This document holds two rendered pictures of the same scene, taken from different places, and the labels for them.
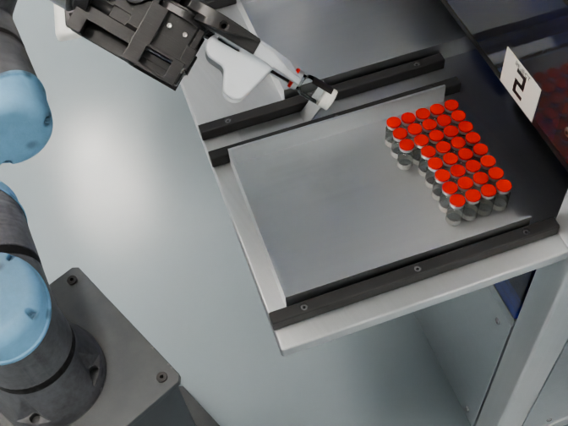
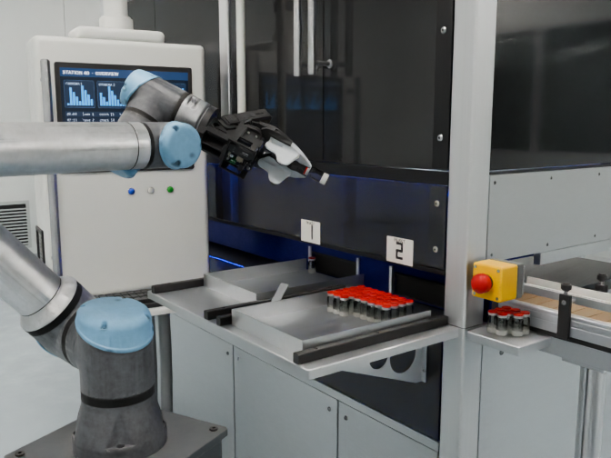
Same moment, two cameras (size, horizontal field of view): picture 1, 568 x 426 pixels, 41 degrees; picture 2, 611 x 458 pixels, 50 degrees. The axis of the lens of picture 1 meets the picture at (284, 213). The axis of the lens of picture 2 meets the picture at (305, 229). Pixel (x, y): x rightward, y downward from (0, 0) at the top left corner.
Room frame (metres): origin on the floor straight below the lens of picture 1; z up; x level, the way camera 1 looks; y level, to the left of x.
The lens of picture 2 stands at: (-0.59, 0.46, 1.31)
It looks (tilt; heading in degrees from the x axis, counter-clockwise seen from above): 9 degrees down; 337
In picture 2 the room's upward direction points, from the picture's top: straight up
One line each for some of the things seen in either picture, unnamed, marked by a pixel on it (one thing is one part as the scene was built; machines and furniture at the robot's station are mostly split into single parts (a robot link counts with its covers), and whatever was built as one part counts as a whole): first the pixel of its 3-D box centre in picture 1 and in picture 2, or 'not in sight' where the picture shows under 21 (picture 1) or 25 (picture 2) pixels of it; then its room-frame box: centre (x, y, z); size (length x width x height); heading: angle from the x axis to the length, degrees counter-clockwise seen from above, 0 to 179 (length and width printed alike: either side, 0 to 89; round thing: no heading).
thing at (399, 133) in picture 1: (399, 143); (337, 303); (0.70, -0.18, 0.91); 0.02 x 0.02 x 0.05
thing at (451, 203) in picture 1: (430, 166); (361, 307); (0.65, -0.21, 0.91); 0.18 x 0.02 x 0.05; 13
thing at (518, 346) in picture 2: not in sight; (512, 336); (0.44, -0.45, 0.87); 0.14 x 0.13 x 0.02; 104
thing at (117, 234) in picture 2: not in sight; (121, 162); (1.50, 0.19, 1.19); 0.50 x 0.19 x 0.78; 97
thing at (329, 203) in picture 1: (372, 188); (330, 317); (0.63, -0.13, 0.90); 0.34 x 0.26 x 0.04; 103
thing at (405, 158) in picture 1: (405, 154); (344, 305); (0.68, -0.18, 0.91); 0.02 x 0.02 x 0.05
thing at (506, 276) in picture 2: not in sight; (496, 280); (0.45, -0.41, 1.00); 0.08 x 0.07 x 0.07; 104
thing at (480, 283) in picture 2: not in sight; (482, 283); (0.44, -0.37, 1.00); 0.04 x 0.04 x 0.04; 14
